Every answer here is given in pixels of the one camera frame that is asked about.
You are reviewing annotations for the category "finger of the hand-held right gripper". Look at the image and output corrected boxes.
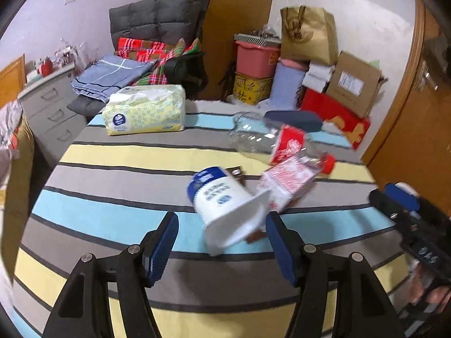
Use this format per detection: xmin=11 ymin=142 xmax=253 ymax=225
xmin=369 ymin=189 xmax=411 ymax=226
xmin=385 ymin=182 xmax=421 ymax=216

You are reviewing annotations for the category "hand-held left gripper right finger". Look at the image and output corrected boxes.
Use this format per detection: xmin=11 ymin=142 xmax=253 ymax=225
xmin=265 ymin=211 xmax=406 ymax=338

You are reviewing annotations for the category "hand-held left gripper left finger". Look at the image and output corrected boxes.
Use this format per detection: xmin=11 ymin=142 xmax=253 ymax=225
xmin=42 ymin=211 xmax=180 ymax=338

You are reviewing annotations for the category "red and white carton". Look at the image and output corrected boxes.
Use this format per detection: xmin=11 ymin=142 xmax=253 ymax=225
xmin=255 ymin=155 xmax=319 ymax=212

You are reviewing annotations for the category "white yogurt cup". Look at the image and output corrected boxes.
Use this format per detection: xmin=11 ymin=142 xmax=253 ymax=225
xmin=187 ymin=166 xmax=272 ymax=257

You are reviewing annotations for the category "clear plastic bottle red label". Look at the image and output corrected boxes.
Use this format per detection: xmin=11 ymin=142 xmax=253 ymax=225
xmin=229 ymin=112 xmax=335 ymax=175

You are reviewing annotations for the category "person's right hand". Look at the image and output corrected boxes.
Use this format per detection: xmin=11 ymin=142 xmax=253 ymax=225
xmin=409 ymin=264 xmax=451 ymax=312

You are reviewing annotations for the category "wooden door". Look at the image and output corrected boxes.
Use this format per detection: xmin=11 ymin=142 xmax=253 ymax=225
xmin=361 ymin=0 xmax=451 ymax=198

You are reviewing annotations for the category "striped tablecloth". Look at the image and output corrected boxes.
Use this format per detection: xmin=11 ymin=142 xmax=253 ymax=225
xmin=14 ymin=100 xmax=423 ymax=338

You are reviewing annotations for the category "small brown wrapper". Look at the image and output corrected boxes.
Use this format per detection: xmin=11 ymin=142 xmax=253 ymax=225
xmin=225 ymin=166 xmax=246 ymax=185

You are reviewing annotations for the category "red gift box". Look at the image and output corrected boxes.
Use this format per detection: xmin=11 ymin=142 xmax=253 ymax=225
xmin=300 ymin=88 xmax=371 ymax=150

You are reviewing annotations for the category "brown cardboard box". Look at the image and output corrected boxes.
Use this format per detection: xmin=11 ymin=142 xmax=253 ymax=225
xmin=326 ymin=51 xmax=388 ymax=118

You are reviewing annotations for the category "dark blue case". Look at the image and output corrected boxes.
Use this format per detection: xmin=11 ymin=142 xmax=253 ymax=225
xmin=264 ymin=110 xmax=323 ymax=132

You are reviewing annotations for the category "yellow tissue pack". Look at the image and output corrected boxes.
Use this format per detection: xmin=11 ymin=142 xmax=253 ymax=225
xmin=102 ymin=84 xmax=186 ymax=136

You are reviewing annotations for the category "white small box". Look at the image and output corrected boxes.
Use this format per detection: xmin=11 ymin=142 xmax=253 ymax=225
xmin=310 ymin=63 xmax=337 ymax=78
xmin=302 ymin=72 xmax=332 ymax=94

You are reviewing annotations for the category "dark hanging object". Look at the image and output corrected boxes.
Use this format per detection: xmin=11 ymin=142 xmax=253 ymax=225
xmin=425 ymin=35 xmax=451 ymax=67

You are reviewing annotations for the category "lavender bin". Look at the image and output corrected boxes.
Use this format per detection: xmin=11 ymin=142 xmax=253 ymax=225
xmin=269 ymin=63 xmax=305 ymax=110

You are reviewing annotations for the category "dark grey cushion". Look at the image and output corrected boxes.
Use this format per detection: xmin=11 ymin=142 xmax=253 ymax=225
xmin=67 ymin=95 xmax=108 ymax=117

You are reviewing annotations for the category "yellow patterned box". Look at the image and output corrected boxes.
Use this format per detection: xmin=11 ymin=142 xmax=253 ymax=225
xmin=233 ymin=72 xmax=275 ymax=105

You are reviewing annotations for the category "pink folded cloth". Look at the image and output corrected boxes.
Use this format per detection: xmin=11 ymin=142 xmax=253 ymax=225
xmin=278 ymin=58 xmax=311 ymax=71

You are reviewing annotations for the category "grey drawer cabinet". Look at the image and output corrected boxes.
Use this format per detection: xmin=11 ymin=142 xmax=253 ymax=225
xmin=17 ymin=64 xmax=89 ymax=166

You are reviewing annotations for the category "blue folded cloth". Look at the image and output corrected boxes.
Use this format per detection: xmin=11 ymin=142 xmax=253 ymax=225
xmin=70 ymin=54 xmax=157 ymax=99

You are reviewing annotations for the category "brown paper bag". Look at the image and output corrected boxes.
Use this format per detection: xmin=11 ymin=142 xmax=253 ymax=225
xmin=280 ymin=5 xmax=339 ymax=66

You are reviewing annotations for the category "pink plastic bin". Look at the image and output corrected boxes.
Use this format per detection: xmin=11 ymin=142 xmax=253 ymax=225
xmin=235 ymin=40 xmax=282 ymax=78

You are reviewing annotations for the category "red plaid blanket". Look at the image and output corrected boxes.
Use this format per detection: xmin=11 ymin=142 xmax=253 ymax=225
xmin=114 ymin=37 xmax=203 ymax=87

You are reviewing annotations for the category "patterned bed quilt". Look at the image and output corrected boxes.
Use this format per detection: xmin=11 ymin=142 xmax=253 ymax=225
xmin=0 ymin=100 xmax=36 ymax=198

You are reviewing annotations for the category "grey flat basket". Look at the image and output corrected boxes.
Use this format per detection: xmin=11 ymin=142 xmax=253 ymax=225
xmin=234 ymin=32 xmax=282 ymax=48

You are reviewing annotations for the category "wooden headboard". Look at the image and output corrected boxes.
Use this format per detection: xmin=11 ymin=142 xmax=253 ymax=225
xmin=0 ymin=54 xmax=27 ymax=108

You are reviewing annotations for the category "wooden wardrobe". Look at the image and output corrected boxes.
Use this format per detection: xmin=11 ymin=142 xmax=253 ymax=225
xmin=146 ymin=0 xmax=279 ymax=101

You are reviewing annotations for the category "grey padded chair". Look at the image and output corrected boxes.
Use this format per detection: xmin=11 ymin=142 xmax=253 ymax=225
xmin=109 ymin=0 xmax=212 ymax=99

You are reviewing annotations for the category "metal door handle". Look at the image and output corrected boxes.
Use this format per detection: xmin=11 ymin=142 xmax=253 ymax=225
xmin=419 ymin=61 xmax=439 ymax=90

